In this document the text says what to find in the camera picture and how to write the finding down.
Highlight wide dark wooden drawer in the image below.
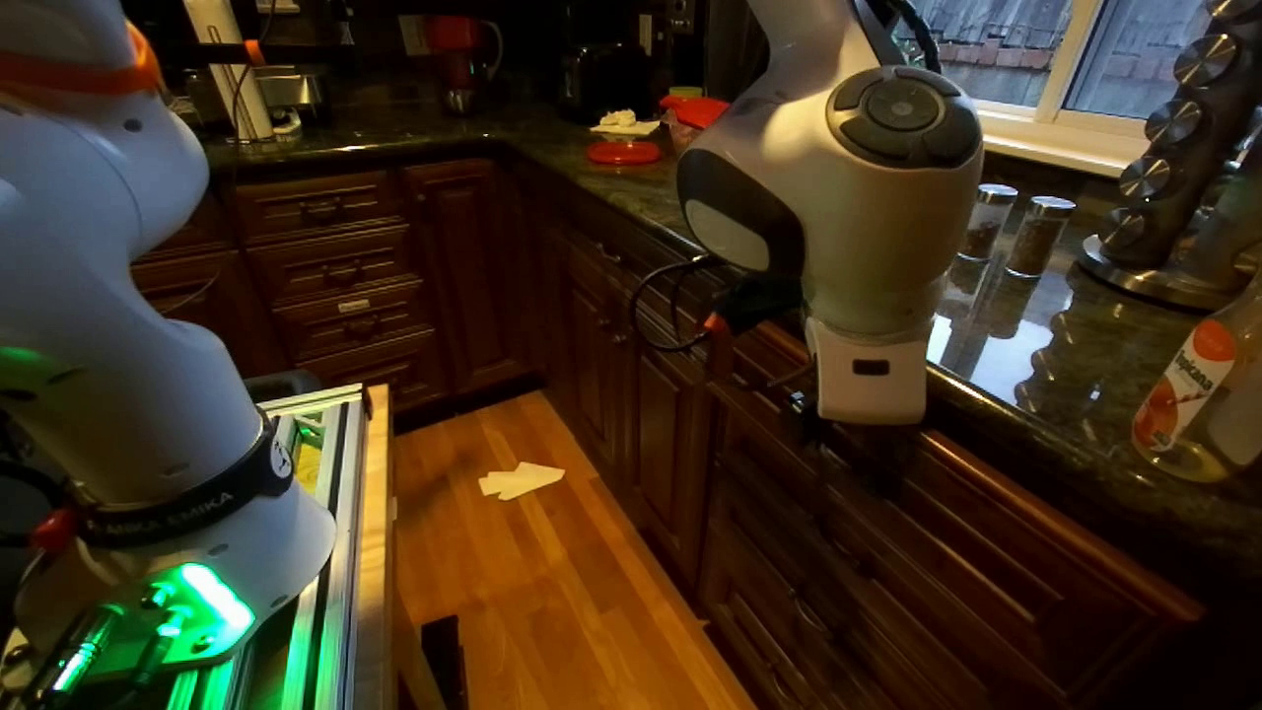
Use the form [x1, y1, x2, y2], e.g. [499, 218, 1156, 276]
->
[703, 526, 1001, 710]
[703, 585, 872, 710]
[704, 444, 1159, 710]
[715, 331, 1210, 710]

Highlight black rod orange tip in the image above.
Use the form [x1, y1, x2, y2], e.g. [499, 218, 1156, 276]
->
[160, 37, 269, 72]

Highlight white slanted board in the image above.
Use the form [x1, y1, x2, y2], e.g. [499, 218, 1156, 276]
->
[179, 0, 277, 145]

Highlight red kettle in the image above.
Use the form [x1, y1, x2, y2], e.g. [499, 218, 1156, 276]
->
[420, 12, 504, 114]

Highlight red bowl on counter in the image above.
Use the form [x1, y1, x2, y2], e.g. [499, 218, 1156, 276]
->
[658, 88, 734, 157]

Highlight white food item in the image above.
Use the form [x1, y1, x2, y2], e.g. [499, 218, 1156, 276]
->
[587, 105, 662, 143]

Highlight crumpled white paper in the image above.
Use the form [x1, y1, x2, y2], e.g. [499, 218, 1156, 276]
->
[471, 456, 566, 505]

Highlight aluminium frame robot cart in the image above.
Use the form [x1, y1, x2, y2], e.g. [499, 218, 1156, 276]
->
[169, 380, 396, 710]

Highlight narrow dark wooden drawer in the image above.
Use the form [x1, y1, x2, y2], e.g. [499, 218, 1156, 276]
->
[233, 168, 408, 241]
[241, 229, 419, 292]
[290, 318, 442, 397]
[269, 272, 428, 334]

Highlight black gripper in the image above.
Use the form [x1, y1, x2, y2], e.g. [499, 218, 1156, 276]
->
[808, 413, 926, 500]

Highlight glass spice jar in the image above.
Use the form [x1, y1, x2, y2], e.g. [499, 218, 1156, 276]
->
[972, 178, 1026, 266]
[1004, 192, 1080, 284]

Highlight white bottle orange label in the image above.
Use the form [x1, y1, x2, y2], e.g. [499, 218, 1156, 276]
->
[1126, 272, 1262, 483]

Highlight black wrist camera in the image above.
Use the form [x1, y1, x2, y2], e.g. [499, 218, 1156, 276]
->
[704, 251, 808, 334]

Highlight metal spice rack carousel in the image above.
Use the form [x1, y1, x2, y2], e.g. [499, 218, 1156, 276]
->
[1075, 0, 1262, 317]

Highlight white framed window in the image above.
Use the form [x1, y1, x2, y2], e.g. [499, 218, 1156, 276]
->
[909, 0, 1218, 183]

